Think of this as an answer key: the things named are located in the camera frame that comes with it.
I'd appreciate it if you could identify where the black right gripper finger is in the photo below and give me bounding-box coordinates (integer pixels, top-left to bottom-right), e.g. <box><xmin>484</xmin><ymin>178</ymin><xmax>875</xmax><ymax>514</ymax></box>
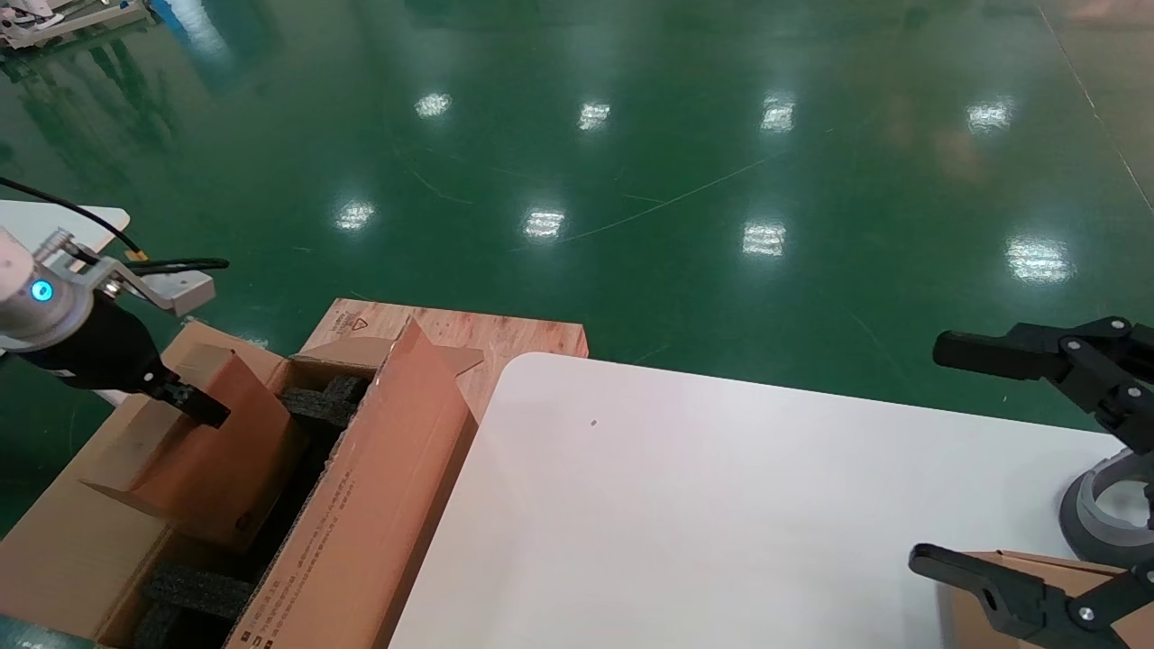
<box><xmin>933</xmin><ymin>315</ymin><xmax>1154</xmax><ymax>452</ymax></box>
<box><xmin>909</xmin><ymin>543</ymin><xmax>1154</xmax><ymax>649</ymax></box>

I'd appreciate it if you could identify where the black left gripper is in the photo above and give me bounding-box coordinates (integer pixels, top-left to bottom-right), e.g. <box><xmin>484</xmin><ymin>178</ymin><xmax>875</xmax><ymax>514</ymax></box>
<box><xmin>18</xmin><ymin>293</ymin><xmax>232</xmax><ymax>429</ymax></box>

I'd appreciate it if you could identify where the small cardboard box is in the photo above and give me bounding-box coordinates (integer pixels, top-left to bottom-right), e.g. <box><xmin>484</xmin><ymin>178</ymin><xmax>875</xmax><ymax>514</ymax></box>
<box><xmin>81</xmin><ymin>345</ymin><xmax>307</xmax><ymax>553</ymax></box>

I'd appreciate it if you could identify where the brown cardboard box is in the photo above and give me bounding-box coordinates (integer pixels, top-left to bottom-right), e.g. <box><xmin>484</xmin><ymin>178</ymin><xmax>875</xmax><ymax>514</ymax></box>
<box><xmin>940</xmin><ymin>550</ymin><xmax>1154</xmax><ymax>649</ymax></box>

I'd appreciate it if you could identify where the big open cardboard box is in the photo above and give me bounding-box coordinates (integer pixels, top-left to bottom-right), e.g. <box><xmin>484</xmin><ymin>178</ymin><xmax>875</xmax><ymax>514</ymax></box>
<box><xmin>0</xmin><ymin>317</ymin><xmax>485</xmax><ymax>649</ymax></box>

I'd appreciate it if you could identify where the black foam insert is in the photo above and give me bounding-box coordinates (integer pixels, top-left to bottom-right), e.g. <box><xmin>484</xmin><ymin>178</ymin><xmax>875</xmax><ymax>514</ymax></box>
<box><xmin>278</xmin><ymin>374</ymin><xmax>369</xmax><ymax>429</ymax></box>
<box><xmin>135</xmin><ymin>563</ymin><xmax>258</xmax><ymax>649</ymax></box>

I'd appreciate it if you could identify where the wooden pallet board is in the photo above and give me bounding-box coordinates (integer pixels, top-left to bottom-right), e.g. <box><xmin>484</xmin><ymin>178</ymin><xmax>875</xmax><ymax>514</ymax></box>
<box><xmin>298</xmin><ymin>297</ymin><xmax>590</xmax><ymax>425</ymax></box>

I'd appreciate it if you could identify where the white background equipment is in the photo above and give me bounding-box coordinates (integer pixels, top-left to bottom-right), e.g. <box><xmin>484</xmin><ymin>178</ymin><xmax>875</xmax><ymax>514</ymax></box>
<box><xmin>0</xmin><ymin>0</ymin><xmax>154</xmax><ymax>50</ymax></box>

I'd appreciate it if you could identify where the grey ring-shaped base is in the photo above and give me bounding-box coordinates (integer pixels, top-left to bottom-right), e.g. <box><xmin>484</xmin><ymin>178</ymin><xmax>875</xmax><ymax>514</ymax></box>
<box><xmin>1059</xmin><ymin>448</ymin><xmax>1154</xmax><ymax>569</ymax></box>

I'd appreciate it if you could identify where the grey metal wrist camera mount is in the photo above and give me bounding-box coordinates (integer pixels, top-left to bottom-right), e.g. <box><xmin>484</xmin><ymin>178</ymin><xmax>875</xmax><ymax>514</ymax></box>
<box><xmin>68</xmin><ymin>252</ymin><xmax>217</xmax><ymax>318</ymax></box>

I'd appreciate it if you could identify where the short black cable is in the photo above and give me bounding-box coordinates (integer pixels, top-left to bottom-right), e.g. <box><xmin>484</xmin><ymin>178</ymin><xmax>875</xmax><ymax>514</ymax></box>
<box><xmin>131</xmin><ymin>258</ymin><xmax>231</xmax><ymax>274</ymax></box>

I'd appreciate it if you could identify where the black cable with yellow connector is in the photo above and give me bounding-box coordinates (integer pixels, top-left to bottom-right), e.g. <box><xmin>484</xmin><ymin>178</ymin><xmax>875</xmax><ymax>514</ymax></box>
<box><xmin>0</xmin><ymin>176</ymin><xmax>150</xmax><ymax>262</ymax></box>

